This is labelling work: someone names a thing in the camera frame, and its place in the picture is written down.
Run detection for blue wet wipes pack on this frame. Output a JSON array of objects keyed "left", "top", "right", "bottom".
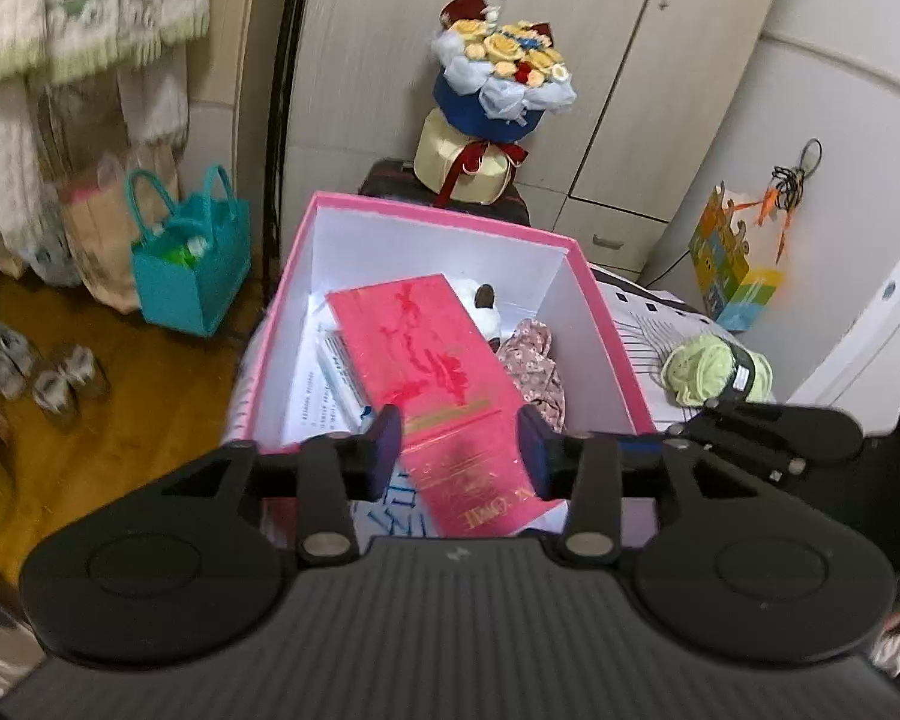
[{"left": 281, "top": 296, "right": 434, "bottom": 550}]

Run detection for purple white tube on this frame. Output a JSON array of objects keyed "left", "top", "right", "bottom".
[{"left": 315, "top": 327, "right": 375, "bottom": 433}]

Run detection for pink floral cloth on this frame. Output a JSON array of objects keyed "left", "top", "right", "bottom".
[{"left": 496, "top": 319, "right": 567, "bottom": 433}]

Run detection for red envelope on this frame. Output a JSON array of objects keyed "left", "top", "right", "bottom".
[{"left": 328, "top": 275, "right": 557, "bottom": 538}]

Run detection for white brown plush toy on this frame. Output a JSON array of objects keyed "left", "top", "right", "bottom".
[{"left": 450, "top": 278, "right": 502, "bottom": 351}]

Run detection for green yarn ball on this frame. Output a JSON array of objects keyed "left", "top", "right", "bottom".
[{"left": 660, "top": 333, "right": 774, "bottom": 408}]

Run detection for striped pink table cloth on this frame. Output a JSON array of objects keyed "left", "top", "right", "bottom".
[{"left": 222, "top": 266, "right": 730, "bottom": 447}]

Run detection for colourful paper gift bag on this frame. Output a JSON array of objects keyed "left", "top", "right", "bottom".
[{"left": 689, "top": 182, "right": 785, "bottom": 333}]

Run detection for pink storage box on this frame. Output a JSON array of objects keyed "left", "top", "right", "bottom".
[{"left": 227, "top": 192, "right": 653, "bottom": 538}]

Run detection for teal woven basket bag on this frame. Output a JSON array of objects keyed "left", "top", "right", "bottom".
[{"left": 125, "top": 164, "right": 251, "bottom": 338}]

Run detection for slipper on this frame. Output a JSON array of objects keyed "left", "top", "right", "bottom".
[
  {"left": 32, "top": 344, "right": 110, "bottom": 431},
  {"left": 0, "top": 322, "right": 40, "bottom": 401}
]

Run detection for brown paper bag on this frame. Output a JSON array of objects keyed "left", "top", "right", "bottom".
[{"left": 59, "top": 143, "right": 180, "bottom": 314}]

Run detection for flower bouquet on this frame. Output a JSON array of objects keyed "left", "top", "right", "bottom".
[{"left": 413, "top": 0, "right": 577, "bottom": 208}]

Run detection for beige wardrobe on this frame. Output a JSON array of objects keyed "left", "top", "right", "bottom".
[{"left": 186, "top": 0, "right": 797, "bottom": 280}]

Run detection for hanging white green garment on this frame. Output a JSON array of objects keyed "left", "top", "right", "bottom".
[{"left": 0, "top": 0, "right": 211, "bottom": 260}]

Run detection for items hanging on wall hook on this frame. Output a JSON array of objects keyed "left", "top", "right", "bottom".
[{"left": 758, "top": 138, "right": 824, "bottom": 262}]

